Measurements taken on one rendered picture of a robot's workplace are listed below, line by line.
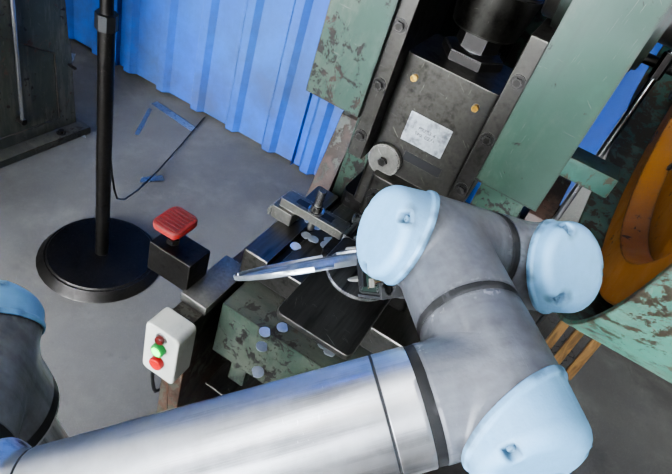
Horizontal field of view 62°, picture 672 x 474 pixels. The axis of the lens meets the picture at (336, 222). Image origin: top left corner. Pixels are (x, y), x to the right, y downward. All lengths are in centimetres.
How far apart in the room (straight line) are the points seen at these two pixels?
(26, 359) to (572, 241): 44
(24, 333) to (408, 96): 61
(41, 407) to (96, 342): 127
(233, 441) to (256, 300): 76
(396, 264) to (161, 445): 19
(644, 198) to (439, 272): 71
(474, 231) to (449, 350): 10
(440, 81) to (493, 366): 57
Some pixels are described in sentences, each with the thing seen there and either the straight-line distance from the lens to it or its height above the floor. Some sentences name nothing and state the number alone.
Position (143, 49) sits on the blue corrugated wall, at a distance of 295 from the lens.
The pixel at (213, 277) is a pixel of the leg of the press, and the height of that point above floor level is 64.
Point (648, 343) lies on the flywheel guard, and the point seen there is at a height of 110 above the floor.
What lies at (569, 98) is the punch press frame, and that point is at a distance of 77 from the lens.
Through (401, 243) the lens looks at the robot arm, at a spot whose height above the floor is 122.
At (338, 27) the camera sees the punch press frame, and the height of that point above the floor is 117.
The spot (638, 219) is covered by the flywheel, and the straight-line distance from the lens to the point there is 102.
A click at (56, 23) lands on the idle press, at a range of 236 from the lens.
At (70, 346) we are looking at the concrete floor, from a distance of 181.
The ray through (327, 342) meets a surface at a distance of 89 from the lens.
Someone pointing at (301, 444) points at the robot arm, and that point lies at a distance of 34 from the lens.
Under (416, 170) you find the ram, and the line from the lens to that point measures 91.
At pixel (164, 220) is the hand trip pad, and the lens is 105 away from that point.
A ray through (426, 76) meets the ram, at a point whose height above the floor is 115.
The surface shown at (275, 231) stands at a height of 70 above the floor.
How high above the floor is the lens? 146
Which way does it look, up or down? 38 degrees down
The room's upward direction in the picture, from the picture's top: 20 degrees clockwise
